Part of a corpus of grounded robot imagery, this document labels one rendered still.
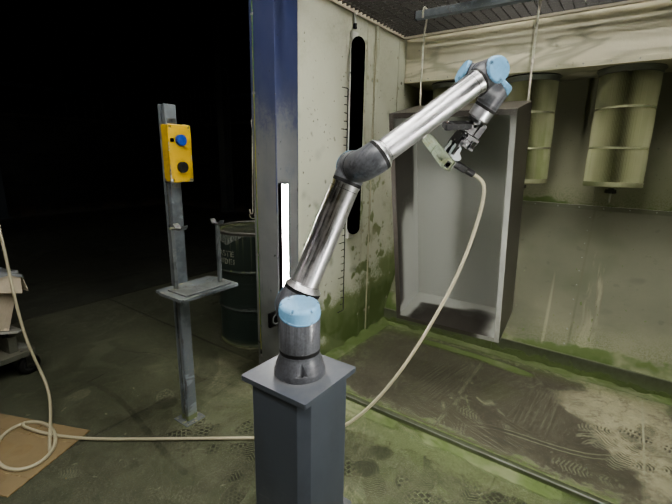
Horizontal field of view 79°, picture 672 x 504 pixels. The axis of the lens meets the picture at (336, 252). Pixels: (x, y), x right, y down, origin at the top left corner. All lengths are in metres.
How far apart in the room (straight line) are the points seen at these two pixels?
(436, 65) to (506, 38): 0.49
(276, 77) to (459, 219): 1.29
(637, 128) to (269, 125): 2.18
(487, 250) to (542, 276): 0.85
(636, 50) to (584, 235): 1.20
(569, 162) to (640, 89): 0.67
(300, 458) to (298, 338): 0.41
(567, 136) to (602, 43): 0.69
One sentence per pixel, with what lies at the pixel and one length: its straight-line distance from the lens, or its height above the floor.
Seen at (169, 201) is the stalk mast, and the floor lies 1.20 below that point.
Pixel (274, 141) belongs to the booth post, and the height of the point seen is 1.49.
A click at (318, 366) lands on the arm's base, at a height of 0.69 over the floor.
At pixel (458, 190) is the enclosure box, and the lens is 2.47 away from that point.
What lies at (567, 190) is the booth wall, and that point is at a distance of 3.52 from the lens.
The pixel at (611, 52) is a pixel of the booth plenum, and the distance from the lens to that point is 3.13.
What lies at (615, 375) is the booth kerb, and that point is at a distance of 3.18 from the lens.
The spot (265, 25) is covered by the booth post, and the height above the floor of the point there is 2.05.
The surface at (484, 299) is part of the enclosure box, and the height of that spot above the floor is 0.57.
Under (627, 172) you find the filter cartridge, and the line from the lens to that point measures 3.11.
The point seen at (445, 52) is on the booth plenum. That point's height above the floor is 2.17.
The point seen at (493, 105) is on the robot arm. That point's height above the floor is 1.63.
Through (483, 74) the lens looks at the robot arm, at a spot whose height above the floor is 1.71.
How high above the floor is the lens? 1.43
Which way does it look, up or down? 13 degrees down
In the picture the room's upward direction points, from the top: 1 degrees clockwise
